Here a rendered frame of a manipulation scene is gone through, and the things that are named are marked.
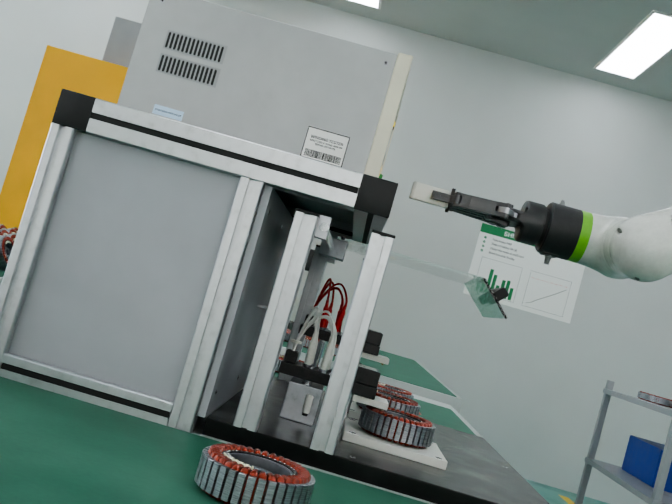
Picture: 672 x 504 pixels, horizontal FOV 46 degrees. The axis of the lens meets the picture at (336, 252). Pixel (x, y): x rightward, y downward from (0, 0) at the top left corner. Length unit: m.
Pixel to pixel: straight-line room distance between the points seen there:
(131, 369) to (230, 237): 0.21
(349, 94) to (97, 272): 0.43
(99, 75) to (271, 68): 3.95
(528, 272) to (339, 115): 5.60
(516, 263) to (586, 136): 1.21
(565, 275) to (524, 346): 0.67
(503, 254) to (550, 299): 0.53
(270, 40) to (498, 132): 5.66
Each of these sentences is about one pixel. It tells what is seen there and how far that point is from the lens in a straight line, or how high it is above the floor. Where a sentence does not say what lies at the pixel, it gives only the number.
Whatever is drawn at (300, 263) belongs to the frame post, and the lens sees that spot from 1.00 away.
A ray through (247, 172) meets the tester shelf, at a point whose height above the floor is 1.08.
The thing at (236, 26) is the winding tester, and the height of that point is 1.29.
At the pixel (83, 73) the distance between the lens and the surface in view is 5.13.
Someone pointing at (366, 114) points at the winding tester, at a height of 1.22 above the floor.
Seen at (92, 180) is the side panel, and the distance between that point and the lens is 1.06.
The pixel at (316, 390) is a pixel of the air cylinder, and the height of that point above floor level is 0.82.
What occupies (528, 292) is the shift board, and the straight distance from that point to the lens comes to 6.68.
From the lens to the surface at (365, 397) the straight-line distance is 1.17.
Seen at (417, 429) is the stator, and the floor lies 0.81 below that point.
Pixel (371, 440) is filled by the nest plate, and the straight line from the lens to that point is 1.14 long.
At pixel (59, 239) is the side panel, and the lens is 1.06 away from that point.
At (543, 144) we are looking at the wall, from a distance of 6.84.
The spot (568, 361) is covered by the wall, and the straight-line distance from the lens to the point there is 6.77.
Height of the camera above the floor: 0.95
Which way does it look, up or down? 3 degrees up
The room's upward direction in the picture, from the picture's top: 16 degrees clockwise
